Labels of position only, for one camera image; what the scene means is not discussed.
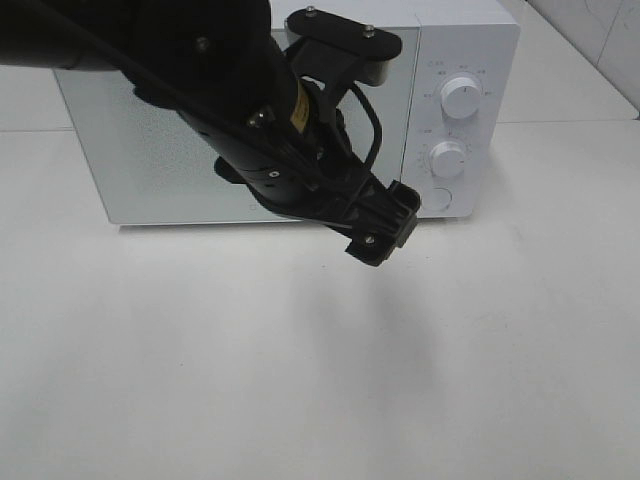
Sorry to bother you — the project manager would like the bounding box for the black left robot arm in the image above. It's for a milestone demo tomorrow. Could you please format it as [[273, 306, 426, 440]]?
[[1, 1, 421, 266]]

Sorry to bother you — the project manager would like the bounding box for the lower white timer knob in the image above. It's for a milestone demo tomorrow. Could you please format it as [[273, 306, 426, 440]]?
[[428, 140, 466, 179]]

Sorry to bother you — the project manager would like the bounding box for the black left camera cable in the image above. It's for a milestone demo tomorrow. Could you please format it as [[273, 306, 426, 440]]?
[[49, 9, 384, 221]]

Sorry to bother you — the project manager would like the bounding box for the upper white power knob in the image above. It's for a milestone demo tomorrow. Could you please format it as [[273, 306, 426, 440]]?
[[439, 72, 483, 120]]

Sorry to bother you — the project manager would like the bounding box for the round white door button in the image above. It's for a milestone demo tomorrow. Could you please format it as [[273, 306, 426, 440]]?
[[421, 187, 453, 213]]

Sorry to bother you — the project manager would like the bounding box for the white microwave door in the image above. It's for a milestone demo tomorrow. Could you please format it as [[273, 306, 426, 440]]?
[[54, 27, 419, 226]]

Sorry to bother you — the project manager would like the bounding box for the white microwave oven body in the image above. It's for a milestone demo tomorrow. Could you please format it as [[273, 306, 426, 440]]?
[[52, 0, 522, 232]]

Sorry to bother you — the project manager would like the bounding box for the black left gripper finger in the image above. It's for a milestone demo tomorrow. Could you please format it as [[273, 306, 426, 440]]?
[[328, 211, 415, 266], [367, 180, 421, 235]]

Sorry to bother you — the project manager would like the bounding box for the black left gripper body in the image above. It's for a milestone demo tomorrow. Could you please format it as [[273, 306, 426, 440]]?
[[174, 74, 380, 225]]

